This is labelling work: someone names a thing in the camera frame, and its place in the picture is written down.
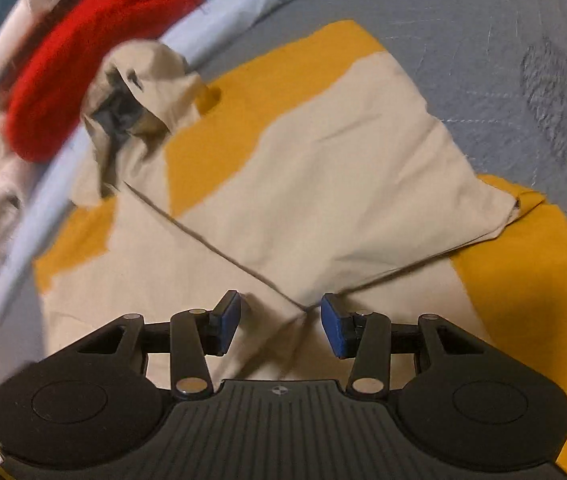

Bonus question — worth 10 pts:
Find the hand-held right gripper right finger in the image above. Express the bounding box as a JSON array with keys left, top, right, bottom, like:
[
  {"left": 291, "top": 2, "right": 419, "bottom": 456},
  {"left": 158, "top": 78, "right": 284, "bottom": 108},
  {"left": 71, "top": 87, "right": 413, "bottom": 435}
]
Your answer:
[{"left": 320, "top": 293, "right": 495, "bottom": 397}]

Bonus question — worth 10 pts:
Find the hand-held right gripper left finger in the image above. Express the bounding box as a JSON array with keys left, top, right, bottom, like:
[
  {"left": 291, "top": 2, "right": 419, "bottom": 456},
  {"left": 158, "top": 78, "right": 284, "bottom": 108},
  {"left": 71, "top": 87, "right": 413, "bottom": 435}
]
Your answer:
[{"left": 76, "top": 290, "right": 242, "bottom": 402}]

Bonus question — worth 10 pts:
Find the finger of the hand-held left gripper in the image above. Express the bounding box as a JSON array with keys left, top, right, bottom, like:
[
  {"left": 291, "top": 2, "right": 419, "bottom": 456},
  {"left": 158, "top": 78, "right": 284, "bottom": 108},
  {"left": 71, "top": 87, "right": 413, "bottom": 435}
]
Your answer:
[{"left": 94, "top": 91, "right": 140, "bottom": 145}]

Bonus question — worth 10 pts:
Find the beige and yellow garment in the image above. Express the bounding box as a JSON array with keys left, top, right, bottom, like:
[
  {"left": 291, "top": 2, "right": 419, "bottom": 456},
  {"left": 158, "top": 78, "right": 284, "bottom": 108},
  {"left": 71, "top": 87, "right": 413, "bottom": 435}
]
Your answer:
[{"left": 33, "top": 20, "right": 567, "bottom": 480}]

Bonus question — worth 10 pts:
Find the red knit cloth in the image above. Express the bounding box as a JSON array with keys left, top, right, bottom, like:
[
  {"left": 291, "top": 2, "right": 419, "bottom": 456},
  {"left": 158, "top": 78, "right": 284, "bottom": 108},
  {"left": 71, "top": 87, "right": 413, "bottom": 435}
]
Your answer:
[{"left": 4, "top": 0, "right": 205, "bottom": 164}]

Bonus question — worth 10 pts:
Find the light blue sheet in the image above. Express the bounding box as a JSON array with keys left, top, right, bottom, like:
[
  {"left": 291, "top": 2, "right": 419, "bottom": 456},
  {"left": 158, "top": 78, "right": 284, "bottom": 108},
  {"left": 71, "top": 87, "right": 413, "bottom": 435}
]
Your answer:
[{"left": 0, "top": 0, "right": 369, "bottom": 323}]

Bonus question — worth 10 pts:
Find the grey quilted mattress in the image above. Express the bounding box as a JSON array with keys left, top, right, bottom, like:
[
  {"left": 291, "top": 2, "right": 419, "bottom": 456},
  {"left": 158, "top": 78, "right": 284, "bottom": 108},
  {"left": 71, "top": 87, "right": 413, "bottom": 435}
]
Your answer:
[{"left": 0, "top": 0, "right": 567, "bottom": 367}]

